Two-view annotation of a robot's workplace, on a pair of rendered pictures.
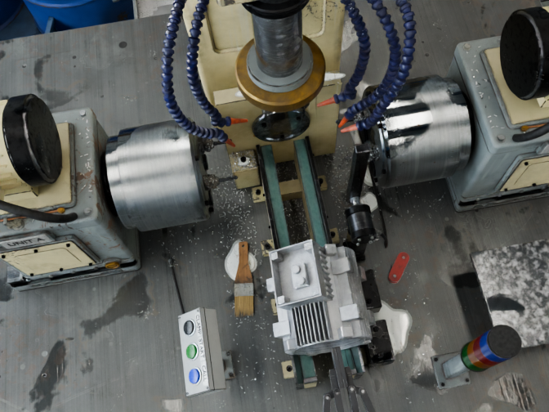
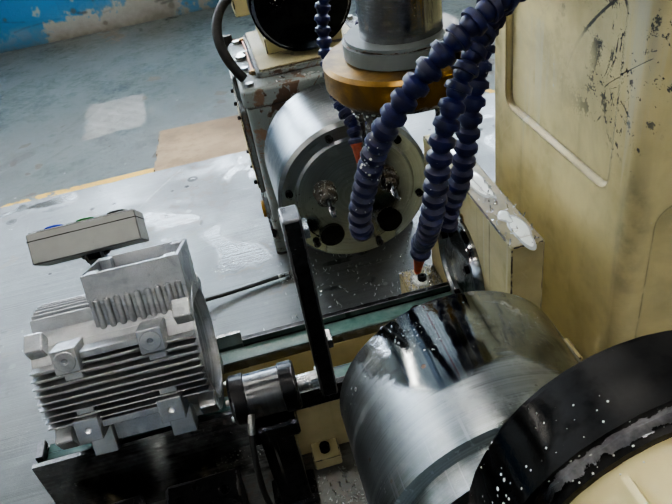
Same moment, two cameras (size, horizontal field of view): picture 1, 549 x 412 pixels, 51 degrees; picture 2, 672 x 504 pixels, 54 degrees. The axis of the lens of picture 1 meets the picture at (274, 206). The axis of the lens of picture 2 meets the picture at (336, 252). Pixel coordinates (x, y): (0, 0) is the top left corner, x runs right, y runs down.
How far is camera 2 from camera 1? 1.15 m
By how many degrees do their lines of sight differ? 56
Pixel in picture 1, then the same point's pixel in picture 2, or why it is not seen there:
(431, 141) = (397, 412)
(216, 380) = (40, 246)
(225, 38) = (521, 85)
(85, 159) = (318, 70)
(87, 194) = (271, 81)
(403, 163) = (354, 391)
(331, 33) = (615, 196)
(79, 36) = not seen: hidden behind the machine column
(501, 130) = not seen: outside the picture
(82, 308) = (233, 222)
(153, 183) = (290, 119)
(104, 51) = not seen: hidden behind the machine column
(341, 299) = (97, 342)
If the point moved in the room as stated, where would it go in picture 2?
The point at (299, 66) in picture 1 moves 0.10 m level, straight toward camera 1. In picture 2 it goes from (382, 40) to (286, 56)
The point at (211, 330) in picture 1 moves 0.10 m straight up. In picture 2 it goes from (106, 231) to (82, 176)
